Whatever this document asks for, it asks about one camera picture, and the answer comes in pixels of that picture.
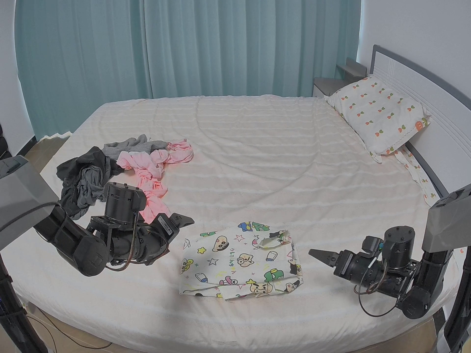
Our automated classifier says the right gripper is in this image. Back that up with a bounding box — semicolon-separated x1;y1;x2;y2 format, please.
333;250;385;290

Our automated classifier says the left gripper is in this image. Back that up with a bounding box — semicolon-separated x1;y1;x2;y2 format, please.
136;213;182;266

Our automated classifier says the white printed pyjama top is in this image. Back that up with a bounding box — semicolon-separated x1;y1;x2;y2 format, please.
179;222;307;302

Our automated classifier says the bed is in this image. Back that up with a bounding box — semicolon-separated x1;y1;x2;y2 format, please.
12;44;471;353

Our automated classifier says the pink garment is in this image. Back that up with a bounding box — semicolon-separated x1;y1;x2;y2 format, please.
117;138;194;224

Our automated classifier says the dark grey garment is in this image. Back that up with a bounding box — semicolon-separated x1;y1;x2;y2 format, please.
56;146;123;221

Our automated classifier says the white printed pillow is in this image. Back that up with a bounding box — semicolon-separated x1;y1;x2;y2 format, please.
325;75;432;163

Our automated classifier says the grey bedside table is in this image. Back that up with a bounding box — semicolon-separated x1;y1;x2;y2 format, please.
313;58;368;98

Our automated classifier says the blue-green curtain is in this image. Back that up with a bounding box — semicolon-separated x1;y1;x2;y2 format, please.
15;0;364;143

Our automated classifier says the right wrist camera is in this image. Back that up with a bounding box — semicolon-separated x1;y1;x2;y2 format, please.
362;235;384;255

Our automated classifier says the black cable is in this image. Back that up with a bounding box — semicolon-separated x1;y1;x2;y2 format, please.
353;267;403;318
104;230;170;271

